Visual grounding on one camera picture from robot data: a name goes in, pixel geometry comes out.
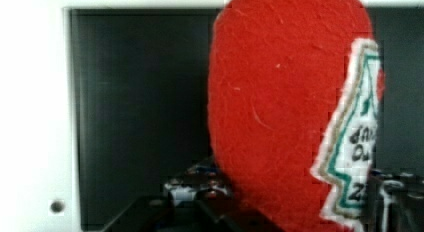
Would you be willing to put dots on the black toaster oven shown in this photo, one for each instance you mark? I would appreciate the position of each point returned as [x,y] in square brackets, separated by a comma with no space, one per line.
[139,98]

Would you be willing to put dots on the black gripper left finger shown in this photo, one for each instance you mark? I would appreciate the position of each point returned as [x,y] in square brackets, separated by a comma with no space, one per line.
[220,214]

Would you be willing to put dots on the red ketchup bottle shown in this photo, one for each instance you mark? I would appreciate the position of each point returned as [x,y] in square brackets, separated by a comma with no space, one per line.
[294,91]

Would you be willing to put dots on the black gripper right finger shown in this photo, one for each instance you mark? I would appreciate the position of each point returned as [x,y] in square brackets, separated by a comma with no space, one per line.
[394,203]

